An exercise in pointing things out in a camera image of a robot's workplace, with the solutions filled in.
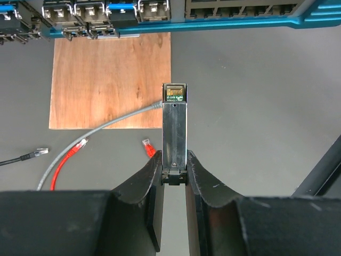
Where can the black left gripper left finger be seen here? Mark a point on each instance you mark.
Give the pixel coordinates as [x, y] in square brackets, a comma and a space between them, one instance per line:
[126, 220]

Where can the silver SFP module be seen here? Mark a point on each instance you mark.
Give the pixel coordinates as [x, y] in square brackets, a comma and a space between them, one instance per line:
[174, 130]

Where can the wooden board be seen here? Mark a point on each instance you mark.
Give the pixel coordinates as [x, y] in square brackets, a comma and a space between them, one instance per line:
[95, 81]

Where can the teal network switch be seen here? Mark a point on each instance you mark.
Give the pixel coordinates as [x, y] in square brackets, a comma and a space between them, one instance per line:
[22, 21]

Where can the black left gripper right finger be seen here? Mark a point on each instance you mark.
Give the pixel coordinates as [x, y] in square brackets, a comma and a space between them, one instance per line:
[223, 222]

